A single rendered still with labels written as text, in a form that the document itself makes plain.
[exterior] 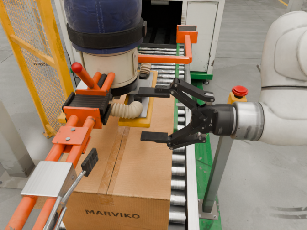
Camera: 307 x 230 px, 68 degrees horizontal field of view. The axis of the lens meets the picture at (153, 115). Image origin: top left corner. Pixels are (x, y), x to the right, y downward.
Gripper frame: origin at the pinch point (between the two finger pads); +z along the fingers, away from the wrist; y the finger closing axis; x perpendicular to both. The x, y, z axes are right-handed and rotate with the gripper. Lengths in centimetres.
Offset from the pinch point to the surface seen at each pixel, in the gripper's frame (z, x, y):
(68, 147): 14.7, -11.2, 0.6
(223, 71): -81, 266, 122
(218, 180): -38, 45, 83
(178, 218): -13, 11, 69
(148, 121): 0.3, 10.2, 10.4
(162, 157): -4.4, 12.2, 28.7
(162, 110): -2.6, 40.0, 28.5
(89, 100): 13.8, 1.9, -2.3
